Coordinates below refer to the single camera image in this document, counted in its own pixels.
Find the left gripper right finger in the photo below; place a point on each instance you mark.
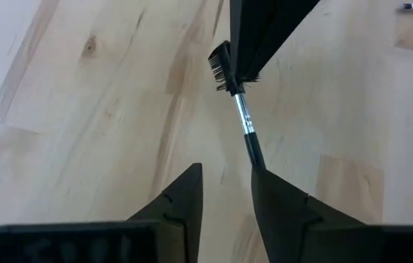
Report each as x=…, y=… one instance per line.
x=283, y=212

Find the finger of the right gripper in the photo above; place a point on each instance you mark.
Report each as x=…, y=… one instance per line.
x=268, y=25
x=235, y=29

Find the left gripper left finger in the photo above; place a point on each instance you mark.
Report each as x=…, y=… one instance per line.
x=188, y=204

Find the black brow comb brush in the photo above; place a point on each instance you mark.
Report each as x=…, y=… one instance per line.
x=244, y=117

